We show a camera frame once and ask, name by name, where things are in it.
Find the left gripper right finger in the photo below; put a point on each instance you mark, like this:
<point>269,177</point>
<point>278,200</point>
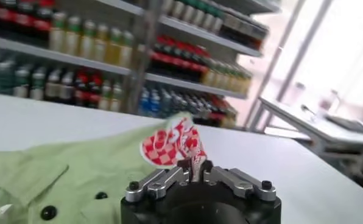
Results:
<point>239,185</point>

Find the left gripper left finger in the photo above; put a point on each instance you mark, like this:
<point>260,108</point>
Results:
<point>157,185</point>

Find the light green button shirt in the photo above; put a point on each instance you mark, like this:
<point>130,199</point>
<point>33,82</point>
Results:
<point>78,158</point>

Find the small red-cap cola bottle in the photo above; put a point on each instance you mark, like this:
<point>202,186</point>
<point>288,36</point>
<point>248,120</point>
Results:
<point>222,117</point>
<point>213,116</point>
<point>95,92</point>
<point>81,91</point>

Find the blue drink bottle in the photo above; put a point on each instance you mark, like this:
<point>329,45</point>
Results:
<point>144,105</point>
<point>155,106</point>

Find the white side table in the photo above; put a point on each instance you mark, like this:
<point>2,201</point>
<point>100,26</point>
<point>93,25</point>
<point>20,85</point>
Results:
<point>291,112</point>

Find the green-cap yellow juice bottle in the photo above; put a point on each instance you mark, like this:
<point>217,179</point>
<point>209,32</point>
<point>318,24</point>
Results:
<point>217,79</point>
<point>246,86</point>
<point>224,81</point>
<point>113,48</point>
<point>72,39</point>
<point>87,44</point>
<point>238,84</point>
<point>208,77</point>
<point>57,36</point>
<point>232,82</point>
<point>126,51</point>
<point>100,45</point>

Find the grey metal shelf rack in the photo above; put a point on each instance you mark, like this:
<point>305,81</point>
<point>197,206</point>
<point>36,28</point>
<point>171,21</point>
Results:
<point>184,85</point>
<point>78,61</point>

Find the large red-cap cola bottle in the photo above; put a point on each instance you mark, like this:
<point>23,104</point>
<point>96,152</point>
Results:
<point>193,66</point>
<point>166,59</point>
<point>43,25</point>
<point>175,62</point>
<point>5,15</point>
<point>184,64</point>
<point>202,68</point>
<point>156,58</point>
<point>24,19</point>

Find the dark flat device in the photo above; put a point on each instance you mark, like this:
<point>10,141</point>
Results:
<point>349,123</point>

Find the dark metal pole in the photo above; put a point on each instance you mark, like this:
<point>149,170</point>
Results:
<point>308,45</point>
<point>275,62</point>

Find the green-cap pale drink bottle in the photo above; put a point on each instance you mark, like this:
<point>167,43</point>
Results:
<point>199,16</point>
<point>209,20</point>
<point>178,10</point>
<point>189,13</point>
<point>218,24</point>

